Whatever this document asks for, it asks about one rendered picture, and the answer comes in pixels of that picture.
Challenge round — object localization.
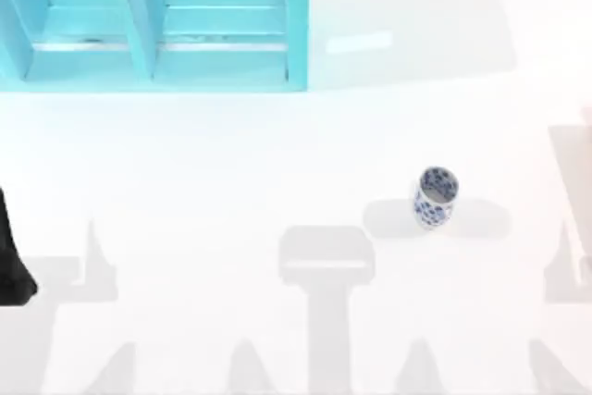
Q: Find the blue and white cup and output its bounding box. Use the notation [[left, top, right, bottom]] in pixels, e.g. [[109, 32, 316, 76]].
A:
[[413, 166, 461, 231]]

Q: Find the light blue rack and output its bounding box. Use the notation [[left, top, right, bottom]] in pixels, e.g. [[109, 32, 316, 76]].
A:
[[0, 0, 310, 93]]

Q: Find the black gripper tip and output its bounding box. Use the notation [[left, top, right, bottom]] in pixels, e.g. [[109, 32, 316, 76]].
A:
[[0, 187, 39, 307]]

